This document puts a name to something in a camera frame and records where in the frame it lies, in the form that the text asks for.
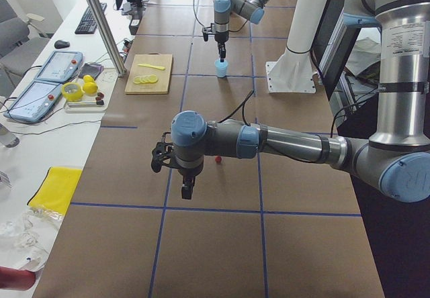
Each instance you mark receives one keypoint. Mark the black keyboard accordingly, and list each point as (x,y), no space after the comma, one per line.
(87,24)

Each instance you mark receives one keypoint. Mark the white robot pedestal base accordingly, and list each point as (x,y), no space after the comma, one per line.
(292,72)

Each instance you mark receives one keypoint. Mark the light blue plastic cup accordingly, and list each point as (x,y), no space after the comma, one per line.
(221,67)

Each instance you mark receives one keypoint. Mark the purple wallet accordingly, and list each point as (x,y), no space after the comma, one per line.
(91,69)

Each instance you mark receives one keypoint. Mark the lemon slice top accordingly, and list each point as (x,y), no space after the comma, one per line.
(152,78)

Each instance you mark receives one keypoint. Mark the aluminium frame post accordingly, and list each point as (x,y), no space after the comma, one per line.
(107,37)

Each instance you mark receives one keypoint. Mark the red bottle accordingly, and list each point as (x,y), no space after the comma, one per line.
(14,279)

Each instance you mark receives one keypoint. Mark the clear plastic bag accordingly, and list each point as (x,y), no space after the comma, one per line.
(26,242)

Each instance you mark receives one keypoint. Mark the teach pendant far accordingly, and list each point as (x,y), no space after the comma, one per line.
(60,66)

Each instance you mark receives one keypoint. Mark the white tray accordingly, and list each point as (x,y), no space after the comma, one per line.
(94,104)

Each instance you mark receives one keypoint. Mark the teach pendant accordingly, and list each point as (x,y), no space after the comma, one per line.
(60,66)
(35,101)

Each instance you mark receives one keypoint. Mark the black computer mouse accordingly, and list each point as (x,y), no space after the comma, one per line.
(60,44)

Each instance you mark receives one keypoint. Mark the yellow tape roll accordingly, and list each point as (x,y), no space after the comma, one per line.
(72,92)

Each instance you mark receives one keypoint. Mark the bamboo cutting board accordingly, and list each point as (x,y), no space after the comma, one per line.
(161,87)

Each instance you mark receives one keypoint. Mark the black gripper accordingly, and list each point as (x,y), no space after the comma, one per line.
(188,173)
(220,38)

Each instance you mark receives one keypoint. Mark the grey office chair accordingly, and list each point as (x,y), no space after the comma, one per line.
(18,50)

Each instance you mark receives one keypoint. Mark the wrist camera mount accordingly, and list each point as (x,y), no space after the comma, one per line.
(163,154)
(208,31)

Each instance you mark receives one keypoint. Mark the yellow lemon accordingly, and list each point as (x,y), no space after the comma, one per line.
(89,85)

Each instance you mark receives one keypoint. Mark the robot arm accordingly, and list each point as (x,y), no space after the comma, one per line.
(251,10)
(395,159)

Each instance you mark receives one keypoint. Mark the teach pendant near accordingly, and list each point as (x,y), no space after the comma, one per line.
(35,101)

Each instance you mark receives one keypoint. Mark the yellow plastic knife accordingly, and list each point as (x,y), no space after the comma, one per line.
(151,66)

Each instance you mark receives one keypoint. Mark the yellow cloth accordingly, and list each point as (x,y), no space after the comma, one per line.
(57,189)

